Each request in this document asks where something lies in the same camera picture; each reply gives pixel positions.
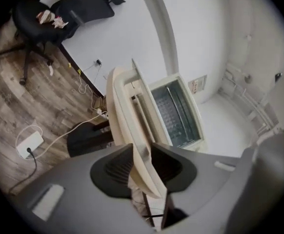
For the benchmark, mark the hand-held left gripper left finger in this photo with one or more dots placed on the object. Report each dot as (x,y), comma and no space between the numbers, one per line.
(71,203)

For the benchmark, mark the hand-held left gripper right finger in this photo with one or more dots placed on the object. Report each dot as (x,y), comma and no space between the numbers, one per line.
(200,177)

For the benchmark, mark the cream toaster oven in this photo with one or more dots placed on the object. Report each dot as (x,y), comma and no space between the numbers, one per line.
(176,111)

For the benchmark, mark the black round stool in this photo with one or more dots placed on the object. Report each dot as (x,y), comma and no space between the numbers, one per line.
(88,138)

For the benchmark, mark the white power strip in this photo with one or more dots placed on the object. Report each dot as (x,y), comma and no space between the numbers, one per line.
(29,141)

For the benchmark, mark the white charger adapter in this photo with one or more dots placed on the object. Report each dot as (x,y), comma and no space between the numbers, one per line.
(102,113)

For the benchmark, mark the white paper scrap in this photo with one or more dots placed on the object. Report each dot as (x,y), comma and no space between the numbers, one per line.
(51,70)

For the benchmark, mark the black office chair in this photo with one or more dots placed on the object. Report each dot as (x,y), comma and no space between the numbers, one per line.
(37,28)

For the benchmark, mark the crumpled paper wrappers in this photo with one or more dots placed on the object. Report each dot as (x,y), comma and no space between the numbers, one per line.
(49,18)

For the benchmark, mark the white wall pipes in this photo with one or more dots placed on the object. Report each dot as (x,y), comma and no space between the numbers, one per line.
(249,103)

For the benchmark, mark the black wall plug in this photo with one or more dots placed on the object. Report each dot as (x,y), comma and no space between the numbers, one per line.
(98,62)

